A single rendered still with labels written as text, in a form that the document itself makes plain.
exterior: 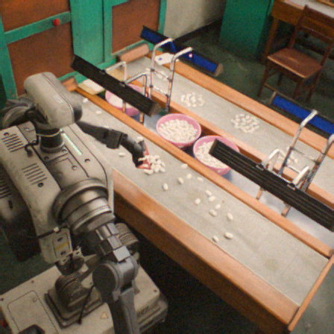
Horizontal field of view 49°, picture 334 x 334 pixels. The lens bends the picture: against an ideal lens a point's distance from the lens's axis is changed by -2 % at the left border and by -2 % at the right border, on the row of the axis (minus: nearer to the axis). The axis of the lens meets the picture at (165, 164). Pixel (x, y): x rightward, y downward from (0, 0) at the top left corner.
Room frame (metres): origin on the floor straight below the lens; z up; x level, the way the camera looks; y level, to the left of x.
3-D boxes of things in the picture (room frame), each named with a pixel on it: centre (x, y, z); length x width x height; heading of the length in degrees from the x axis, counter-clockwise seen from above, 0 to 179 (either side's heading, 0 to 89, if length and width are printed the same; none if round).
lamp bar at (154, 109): (1.66, 0.33, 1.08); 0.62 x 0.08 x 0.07; 55
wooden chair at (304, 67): (3.36, -1.14, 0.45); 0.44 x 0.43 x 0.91; 48
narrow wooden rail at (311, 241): (1.51, -0.09, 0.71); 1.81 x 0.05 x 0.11; 55
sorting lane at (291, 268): (1.36, 0.01, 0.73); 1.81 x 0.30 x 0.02; 55
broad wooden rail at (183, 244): (1.19, 0.13, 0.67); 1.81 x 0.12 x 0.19; 55
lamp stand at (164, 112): (2.05, 0.05, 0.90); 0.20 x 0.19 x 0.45; 55
